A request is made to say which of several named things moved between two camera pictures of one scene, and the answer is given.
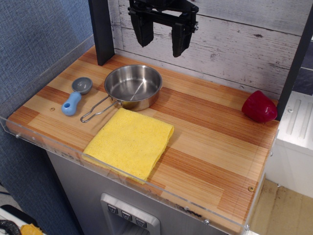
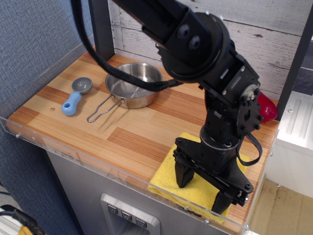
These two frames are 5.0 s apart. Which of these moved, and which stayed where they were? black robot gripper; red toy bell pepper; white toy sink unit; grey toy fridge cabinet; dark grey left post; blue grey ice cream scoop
Moved: black robot gripper
Stayed: grey toy fridge cabinet; red toy bell pepper; dark grey left post; blue grey ice cream scoop; white toy sink unit
